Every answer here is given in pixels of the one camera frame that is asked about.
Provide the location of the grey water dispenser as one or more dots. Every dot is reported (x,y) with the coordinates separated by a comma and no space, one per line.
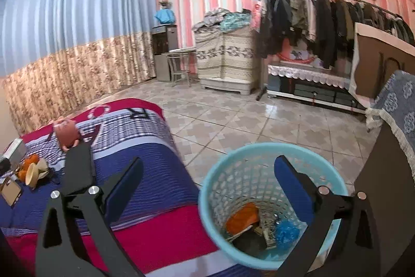
(162,46)

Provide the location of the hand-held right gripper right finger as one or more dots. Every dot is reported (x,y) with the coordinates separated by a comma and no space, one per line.
(291,186)

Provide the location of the brown board with white frame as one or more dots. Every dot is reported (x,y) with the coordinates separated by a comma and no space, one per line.
(379,69)

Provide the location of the dark wooden cabinet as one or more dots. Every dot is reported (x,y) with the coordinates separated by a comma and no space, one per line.
(389,199)

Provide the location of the white lace cloth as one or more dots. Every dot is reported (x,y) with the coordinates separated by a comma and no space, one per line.
(308,75)

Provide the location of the pink hanging bag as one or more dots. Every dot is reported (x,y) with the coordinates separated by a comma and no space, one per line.
(256,17)

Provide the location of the brown phone case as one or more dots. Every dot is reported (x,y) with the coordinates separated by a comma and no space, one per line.
(11,192)

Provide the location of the teal patterned cloth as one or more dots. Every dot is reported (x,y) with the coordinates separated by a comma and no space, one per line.
(235,21)

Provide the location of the orange yellow peel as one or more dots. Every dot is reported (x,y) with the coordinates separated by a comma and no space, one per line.
(27,165)

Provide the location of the pink piggy bank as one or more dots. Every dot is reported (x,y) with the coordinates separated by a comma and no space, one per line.
(66,134)

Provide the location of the row of dark hanging clothes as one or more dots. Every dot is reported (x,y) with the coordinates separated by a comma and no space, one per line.
(324,24)

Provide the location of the small potted plant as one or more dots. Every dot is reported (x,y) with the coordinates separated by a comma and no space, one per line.
(164,4)

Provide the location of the light blue plastic basket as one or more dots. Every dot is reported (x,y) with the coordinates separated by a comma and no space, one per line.
(214,173)

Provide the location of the black flat case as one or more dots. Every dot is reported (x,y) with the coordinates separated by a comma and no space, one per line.
(77,166)

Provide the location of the small metal side table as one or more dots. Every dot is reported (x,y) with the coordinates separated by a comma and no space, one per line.
(178,53)

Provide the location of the low dark media cabinet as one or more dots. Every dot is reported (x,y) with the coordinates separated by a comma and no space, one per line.
(317,93)

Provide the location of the pile of grey clothes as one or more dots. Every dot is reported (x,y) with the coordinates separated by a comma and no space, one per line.
(209,20)

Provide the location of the patterned beige cover cloth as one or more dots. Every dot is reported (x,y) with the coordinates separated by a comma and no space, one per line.
(227,53)

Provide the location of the striped red blue blanket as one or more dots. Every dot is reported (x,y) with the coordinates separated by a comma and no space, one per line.
(146,166)

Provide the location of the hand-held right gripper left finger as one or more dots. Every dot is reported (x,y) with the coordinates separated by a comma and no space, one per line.
(124,186)

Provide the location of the blue cloth cover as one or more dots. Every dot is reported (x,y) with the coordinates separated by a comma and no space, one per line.
(164,16)

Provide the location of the orange plastic wrapper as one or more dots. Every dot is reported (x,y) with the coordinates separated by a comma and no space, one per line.
(241,218)

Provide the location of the teal white box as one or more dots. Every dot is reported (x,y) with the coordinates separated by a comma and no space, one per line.
(14,150)

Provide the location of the blue floral fringed cloth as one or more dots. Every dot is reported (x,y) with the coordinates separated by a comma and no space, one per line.
(395,101)

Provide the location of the blue floral curtain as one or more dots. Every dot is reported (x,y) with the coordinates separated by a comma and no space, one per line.
(71,20)

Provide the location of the black cylindrical can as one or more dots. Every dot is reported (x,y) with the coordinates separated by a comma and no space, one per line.
(249,241)

